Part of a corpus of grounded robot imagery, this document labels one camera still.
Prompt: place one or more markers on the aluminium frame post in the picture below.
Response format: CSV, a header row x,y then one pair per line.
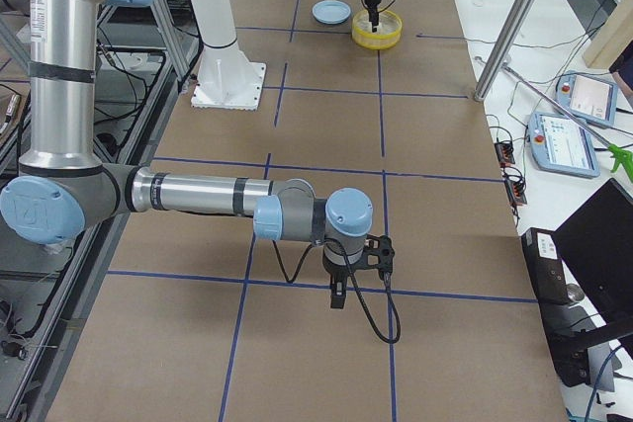
x,y
507,35

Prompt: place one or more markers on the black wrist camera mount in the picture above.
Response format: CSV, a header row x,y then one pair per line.
x,y
378,254

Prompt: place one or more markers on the far teach pendant tablet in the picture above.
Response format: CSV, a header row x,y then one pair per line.
x,y
588,97

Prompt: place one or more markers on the light blue plate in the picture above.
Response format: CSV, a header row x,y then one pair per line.
x,y
331,12

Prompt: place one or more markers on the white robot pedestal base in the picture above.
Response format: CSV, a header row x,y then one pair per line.
x,y
226,78

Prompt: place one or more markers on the black box device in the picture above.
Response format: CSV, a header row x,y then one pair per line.
x,y
545,269

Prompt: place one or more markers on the reacher grabber tool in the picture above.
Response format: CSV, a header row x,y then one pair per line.
x,y
621,156

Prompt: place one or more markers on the black monitor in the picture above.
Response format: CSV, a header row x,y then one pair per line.
x,y
595,242

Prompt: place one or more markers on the orange black connector module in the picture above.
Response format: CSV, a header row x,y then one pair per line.
x,y
504,152

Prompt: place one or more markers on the yellow bamboo steamer basket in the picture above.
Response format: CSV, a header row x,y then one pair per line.
x,y
386,35

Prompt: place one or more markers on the teach pendant tablet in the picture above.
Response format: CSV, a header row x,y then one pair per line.
x,y
588,97
558,145

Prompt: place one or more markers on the near teach pendant tablet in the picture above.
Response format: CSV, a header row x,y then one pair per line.
x,y
558,145

